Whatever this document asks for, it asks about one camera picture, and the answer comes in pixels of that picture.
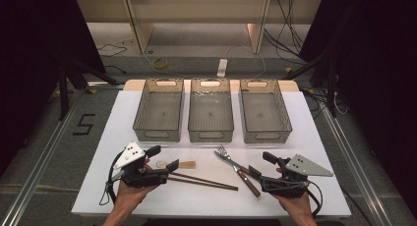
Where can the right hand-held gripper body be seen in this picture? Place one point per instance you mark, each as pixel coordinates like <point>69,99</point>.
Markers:
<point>305,167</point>

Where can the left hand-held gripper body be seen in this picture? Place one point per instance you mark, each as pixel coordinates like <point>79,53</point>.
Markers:
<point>131,155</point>

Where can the brown wooden chopstick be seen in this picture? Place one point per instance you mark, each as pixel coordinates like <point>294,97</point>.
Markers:
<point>203,180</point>
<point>196,183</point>

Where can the smoky clear plastic bin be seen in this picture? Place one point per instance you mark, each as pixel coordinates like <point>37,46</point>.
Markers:
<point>264,114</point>
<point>210,114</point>
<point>159,114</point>

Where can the person's right hand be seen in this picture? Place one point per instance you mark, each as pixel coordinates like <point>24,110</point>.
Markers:
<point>296,204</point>

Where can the person's left hand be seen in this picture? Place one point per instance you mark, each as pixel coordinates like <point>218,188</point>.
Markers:
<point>131,195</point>

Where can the black metal stand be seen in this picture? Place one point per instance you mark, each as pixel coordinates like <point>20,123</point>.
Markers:
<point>331,88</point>
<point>63,88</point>

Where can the white power strip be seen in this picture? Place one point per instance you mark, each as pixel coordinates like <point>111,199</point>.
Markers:
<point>222,68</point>

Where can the dark curtain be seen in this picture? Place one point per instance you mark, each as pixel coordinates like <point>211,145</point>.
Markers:
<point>377,72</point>
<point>29,55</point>

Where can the light wooden shelf unit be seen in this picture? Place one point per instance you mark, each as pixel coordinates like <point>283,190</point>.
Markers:
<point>141,29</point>

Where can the aluminium floor rail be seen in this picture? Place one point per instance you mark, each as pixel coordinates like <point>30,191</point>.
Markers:
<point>357,173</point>
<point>39,160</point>

